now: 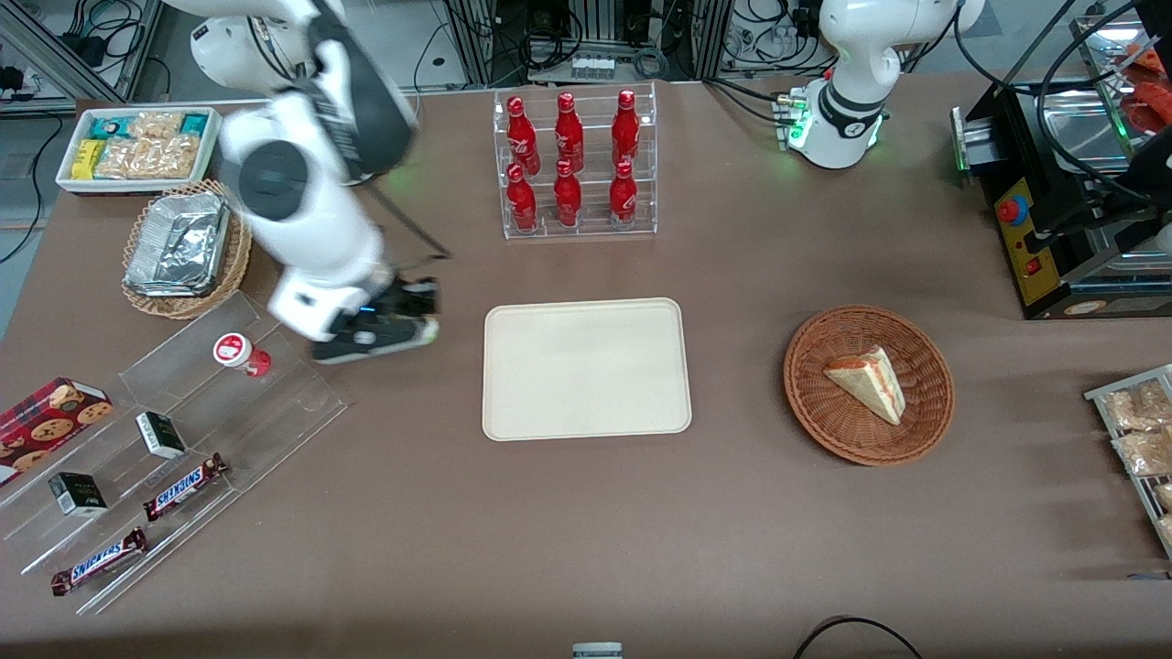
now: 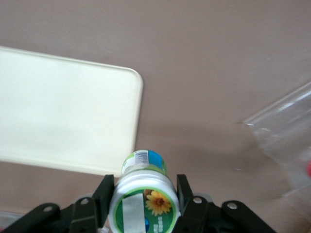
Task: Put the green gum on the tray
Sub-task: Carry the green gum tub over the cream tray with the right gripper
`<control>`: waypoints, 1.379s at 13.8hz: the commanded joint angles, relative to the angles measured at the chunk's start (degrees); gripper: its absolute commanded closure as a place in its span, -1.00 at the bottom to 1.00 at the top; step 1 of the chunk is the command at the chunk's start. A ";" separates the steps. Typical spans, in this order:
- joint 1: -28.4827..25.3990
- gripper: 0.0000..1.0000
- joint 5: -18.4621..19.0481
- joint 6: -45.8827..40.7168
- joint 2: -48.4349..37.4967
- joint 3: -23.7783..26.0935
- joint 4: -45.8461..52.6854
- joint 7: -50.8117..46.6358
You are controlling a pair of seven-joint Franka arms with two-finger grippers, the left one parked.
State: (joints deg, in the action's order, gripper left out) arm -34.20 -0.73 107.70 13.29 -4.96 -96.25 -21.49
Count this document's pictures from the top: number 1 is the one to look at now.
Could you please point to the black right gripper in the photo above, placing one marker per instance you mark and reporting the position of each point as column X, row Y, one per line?
column 404, row 299

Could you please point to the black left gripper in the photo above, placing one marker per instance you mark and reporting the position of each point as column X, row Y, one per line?
column 1147, row 172

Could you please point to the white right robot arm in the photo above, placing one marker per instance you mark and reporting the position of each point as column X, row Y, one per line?
column 311, row 210

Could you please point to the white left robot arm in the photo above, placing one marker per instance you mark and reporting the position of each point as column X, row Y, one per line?
column 851, row 101

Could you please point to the beige plastic tray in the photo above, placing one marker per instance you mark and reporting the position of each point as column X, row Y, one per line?
column 586, row 368

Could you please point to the red gum bottle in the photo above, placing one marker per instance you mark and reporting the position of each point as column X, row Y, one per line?
column 240, row 352

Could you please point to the silver foil tray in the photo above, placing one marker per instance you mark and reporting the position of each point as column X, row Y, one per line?
column 179, row 243

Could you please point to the black machine with red button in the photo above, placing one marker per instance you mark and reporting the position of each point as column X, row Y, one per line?
column 1021, row 229

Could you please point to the red cola bottle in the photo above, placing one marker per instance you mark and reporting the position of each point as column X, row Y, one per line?
column 569, row 133
column 523, row 135
column 623, row 196
column 567, row 199
column 625, row 128
column 522, row 201

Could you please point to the clear acrylic stepped display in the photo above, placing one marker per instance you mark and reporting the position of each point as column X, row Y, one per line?
column 275, row 403

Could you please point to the clear acrylic bottle rack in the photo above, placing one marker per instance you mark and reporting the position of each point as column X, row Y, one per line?
column 586, row 229

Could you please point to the tan oval wicker basket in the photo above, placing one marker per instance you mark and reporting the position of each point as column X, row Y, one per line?
column 233, row 265

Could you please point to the clear bag of snacks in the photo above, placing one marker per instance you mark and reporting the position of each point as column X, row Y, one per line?
column 1135, row 408
column 1144, row 451

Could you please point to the teal snack packet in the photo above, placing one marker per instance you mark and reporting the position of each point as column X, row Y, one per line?
column 194, row 124
column 108, row 128

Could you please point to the white connector block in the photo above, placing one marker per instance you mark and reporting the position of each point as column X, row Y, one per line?
column 591, row 67

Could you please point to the small black box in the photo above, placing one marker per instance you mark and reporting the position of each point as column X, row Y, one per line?
column 161, row 435
column 78, row 494

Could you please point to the snickers bar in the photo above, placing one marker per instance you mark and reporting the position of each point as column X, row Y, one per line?
column 99, row 561
column 183, row 487

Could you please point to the clear bag of crackers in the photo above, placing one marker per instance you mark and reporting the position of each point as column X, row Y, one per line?
column 156, row 124
column 146, row 158

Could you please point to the triangle sandwich in wrap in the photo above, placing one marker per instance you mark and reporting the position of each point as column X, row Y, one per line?
column 870, row 383

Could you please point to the yellow snack packet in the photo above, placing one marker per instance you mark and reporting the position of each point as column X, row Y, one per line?
column 87, row 158

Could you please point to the white rectangular snack bin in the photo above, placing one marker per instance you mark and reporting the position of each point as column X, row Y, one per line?
column 66, row 178

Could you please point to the red plaid cookie box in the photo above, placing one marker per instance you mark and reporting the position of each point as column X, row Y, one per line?
column 46, row 421

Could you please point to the small grey white device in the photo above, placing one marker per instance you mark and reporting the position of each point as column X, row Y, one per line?
column 597, row 651

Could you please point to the brown round wicker basket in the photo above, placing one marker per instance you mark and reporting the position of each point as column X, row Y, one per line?
column 824, row 403

